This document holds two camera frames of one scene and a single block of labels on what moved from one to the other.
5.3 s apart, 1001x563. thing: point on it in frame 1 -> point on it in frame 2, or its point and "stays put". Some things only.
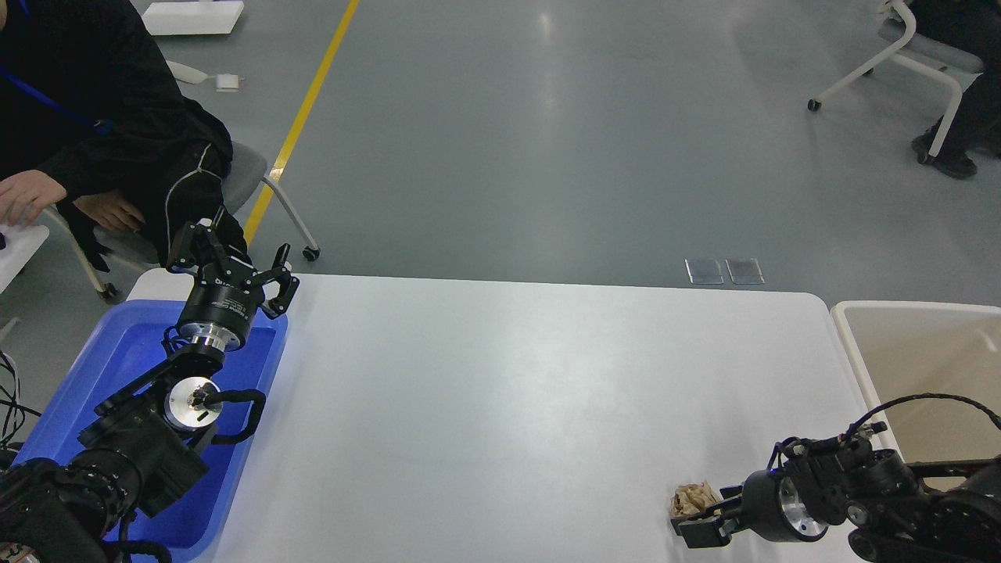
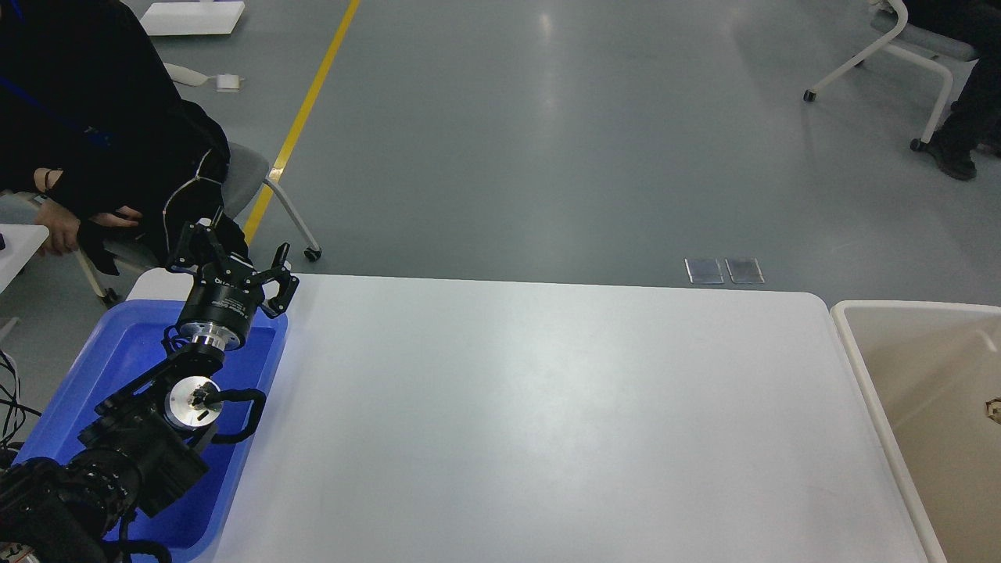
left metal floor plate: [704, 271] stays put
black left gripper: [226, 295] stays put
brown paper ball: [691, 498] -> [993, 410]
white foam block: [189, 18] stays put
